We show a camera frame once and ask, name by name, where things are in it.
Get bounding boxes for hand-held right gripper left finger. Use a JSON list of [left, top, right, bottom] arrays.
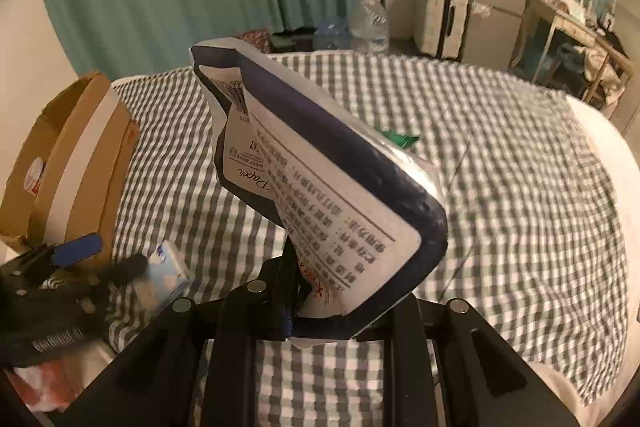
[[51, 256, 302, 427]]

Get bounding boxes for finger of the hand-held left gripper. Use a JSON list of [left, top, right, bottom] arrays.
[[47, 232, 104, 269], [96, 253, 152, 286]]

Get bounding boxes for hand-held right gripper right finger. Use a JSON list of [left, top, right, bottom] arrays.
[[359, 293, 572, 427]]

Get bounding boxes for blue white small packet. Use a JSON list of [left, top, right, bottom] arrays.
[[134, 241, 194, 314]]

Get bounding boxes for cardboard box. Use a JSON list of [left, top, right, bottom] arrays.
[[0, 71, 142, 259]]

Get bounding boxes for dark blue tissue packet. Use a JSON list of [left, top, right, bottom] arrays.
[[188, 37, 449, 350]]

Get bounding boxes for red plastic bag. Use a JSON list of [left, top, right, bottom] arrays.
[[7, 354, 108, 415]]

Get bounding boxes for person's leg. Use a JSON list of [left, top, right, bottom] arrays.
[[527, 357, 596, 427]]

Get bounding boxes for green candy wrapper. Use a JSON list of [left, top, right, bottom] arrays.
[[379, 128, 422, 151]]

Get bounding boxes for floral fabric bag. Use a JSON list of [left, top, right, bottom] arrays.
[[237, 29, 273, 55]]

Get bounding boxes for black bag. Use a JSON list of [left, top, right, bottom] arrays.
[[270, 32, 316, 54]]

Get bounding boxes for crushed blue plastic bottle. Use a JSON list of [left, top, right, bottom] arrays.
[[312, 18, 353, 52]]

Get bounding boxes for white quilt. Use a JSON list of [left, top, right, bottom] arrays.
[[565, 94, 640, 323]]

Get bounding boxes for large clear water bottle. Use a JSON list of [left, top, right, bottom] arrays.
[[349, 0, 392, 55]]

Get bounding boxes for chair with clothes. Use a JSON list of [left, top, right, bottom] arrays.
[[550, 42, 631, 108]]

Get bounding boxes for white suitcase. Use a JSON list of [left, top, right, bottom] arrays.
[[412, 0, 473, 62]]

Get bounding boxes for grey mini fridge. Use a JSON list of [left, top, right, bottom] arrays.
[[460, 0, 531, 66]]

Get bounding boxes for cream dressing table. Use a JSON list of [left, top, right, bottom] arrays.
[[510, 0, 631, 108]]

